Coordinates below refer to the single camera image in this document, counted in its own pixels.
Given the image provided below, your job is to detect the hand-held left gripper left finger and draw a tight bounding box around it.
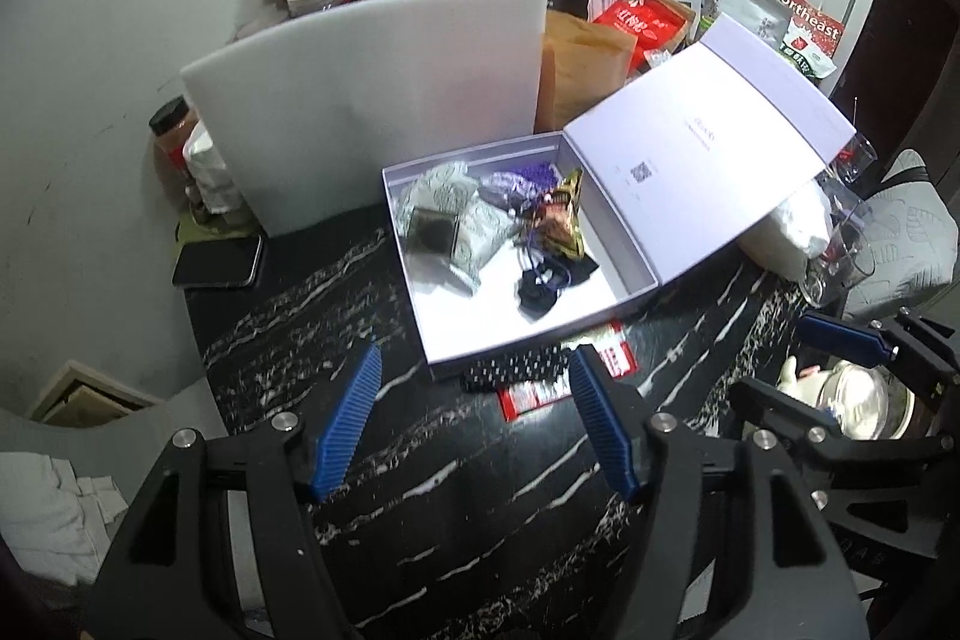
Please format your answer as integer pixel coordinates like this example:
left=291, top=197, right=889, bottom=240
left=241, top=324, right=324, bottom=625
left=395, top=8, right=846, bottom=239
left=86, top=342, right=385, bottom=640

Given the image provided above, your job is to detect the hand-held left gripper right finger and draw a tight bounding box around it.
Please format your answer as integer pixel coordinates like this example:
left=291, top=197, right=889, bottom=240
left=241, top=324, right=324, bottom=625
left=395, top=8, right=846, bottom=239
left=568, top=344, right=880, bottom=640

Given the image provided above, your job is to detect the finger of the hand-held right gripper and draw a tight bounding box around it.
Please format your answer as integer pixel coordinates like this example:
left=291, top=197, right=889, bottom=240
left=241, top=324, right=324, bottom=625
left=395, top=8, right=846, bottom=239
left=793, top=308, right=960, bottom=402
left=727, top=376, right=960, bottom=510

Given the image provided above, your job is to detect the gold brown snack packet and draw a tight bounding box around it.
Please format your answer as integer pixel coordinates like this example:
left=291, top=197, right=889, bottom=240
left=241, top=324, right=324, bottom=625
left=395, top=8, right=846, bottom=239
left=534, top=169, right=587, bottom=259

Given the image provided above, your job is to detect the small dark clear case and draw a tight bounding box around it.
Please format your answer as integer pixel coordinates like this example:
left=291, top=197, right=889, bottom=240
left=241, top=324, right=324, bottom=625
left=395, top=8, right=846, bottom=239
left=405, top=206, right=460, bottom=259

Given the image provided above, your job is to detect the grey patterned packet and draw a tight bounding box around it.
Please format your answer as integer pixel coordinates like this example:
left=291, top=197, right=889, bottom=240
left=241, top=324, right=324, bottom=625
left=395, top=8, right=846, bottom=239
left=448, top=201, right=518, bottom=296
left=394, top=160, right=481, bottom=220

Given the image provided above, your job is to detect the white gift box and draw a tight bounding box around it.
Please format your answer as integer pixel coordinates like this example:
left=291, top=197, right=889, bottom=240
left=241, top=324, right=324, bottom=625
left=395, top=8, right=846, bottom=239
left=381, top=12, right=858, bottom=384

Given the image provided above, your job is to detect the purple mesh pouch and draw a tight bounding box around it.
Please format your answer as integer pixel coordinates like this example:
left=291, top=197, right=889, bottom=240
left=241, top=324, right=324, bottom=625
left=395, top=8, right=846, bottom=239
left=480, top=160, right=560, bottom=214

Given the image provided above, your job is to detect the red white sachet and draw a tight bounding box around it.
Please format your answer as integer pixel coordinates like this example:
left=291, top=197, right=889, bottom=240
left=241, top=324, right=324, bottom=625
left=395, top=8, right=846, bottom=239
left=499, top=321, right=635, bottom=422

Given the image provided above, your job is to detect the white teapot shaped bottle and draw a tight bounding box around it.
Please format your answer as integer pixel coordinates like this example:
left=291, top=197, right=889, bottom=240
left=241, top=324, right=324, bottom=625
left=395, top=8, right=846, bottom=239
left=778, top=355, right=920, bottom=442

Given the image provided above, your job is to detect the glass cup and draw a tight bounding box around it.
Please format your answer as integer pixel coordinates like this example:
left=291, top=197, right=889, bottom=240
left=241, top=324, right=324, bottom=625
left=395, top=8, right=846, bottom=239
left=829, top=131, right=878, bottom=185
left=799, top=194, right=878, bottom=311

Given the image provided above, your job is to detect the grey quilted chair cushion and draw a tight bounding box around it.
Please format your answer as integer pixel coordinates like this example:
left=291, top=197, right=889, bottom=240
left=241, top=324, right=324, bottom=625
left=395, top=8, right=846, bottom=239
left=840, top=149, right=953, bottom=320

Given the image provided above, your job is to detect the white plastic bag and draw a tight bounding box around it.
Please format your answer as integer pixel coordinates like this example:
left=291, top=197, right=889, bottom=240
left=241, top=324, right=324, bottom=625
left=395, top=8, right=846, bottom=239
left=736, top=179, right=837, bottom=281

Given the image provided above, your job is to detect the black smartphone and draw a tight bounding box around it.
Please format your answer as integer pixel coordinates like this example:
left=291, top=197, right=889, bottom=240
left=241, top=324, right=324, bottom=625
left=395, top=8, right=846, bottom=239
left=172, top=233, right=265, bottom=289

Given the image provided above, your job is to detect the wooden framed panel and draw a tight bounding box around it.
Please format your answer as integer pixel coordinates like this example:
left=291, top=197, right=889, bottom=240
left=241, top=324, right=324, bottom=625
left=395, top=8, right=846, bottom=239
left=28, top=359, right=162, bottom=427

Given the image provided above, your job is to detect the crumpled white bag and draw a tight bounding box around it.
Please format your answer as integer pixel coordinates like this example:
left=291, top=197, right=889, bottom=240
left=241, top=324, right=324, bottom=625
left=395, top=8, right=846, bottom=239
left=182, top=119, right=248, bottom=215

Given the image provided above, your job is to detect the white cloth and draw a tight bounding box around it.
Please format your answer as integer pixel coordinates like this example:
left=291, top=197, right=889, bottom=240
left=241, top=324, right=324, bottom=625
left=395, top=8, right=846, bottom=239
left=0, top=451, right=130, bottom=587

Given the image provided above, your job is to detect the red white paper shopping bag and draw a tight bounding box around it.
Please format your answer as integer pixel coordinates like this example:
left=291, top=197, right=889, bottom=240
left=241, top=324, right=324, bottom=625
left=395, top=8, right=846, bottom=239
left=766, top=0, right=845, bottom=80

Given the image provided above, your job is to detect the white foam board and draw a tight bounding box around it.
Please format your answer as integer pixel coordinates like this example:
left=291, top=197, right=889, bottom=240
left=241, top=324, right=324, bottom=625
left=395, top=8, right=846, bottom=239
left=180, top=0, right=550, bottom=238

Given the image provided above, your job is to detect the silver grey pouch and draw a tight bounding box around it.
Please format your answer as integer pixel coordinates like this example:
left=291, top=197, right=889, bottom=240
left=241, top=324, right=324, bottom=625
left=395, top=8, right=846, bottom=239
left=709, top=0, right=794, bottom=49

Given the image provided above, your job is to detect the brown paper bag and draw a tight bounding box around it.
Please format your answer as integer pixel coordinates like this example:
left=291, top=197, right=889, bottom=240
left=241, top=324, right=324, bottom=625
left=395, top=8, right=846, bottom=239
left=534, top=10, right=638, bottom=133

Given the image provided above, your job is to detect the red snack bag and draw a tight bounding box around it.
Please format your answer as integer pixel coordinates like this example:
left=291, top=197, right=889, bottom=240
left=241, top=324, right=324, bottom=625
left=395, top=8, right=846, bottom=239
left=592, top=0, right=697, bottom=79

